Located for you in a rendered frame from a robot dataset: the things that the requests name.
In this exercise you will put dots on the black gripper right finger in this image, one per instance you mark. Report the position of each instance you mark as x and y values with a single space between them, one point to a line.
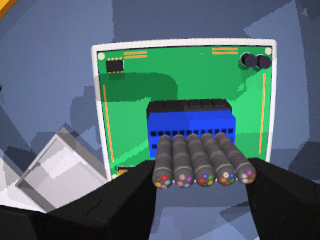
284 206

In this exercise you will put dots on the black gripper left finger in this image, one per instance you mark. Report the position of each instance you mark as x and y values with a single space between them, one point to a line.
123 209

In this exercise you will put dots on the blue plug with grey cables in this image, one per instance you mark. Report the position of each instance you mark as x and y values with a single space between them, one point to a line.
196 145

